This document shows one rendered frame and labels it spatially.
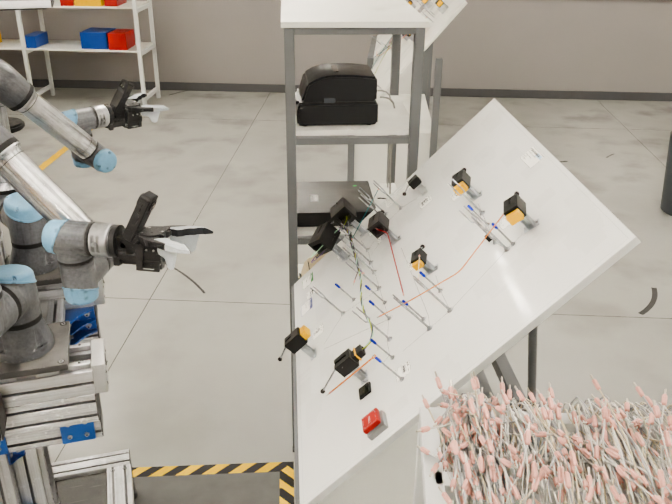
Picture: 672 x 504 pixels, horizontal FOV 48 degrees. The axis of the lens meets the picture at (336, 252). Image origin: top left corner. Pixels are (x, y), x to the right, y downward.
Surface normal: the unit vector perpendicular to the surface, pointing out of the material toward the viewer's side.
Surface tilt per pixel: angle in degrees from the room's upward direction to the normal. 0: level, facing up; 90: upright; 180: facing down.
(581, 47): 90
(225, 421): 0
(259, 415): 0
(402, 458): 0
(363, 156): 90
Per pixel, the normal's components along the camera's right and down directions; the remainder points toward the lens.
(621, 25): -0.06, 0.44
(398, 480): 0.00, -0.90
